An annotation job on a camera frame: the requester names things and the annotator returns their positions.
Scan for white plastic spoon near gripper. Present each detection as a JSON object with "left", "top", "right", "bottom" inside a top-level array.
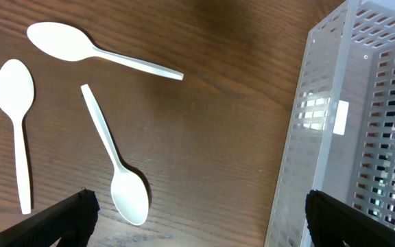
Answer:
[{"left": 81, "top": 84, "right": 149, "bottom": 226}]

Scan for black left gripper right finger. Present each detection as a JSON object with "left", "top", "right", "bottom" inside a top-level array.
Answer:
[{"left": 305, "top": 190, "right": 395, "bottom": 247}]

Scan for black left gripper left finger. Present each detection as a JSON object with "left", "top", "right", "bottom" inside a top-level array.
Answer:
[{"left": 0, "top": 189, "right": 99, "bottom": 247}]

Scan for white plastic spoon top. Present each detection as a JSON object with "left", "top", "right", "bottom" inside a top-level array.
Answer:
[{"left": 27, "top": 22, "right": 184, "bottom": 80}]

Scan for clear plastic basket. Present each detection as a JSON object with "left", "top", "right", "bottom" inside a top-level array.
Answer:
[{"left": 265, "top": 0, "right": 395, "bottom": 246}]

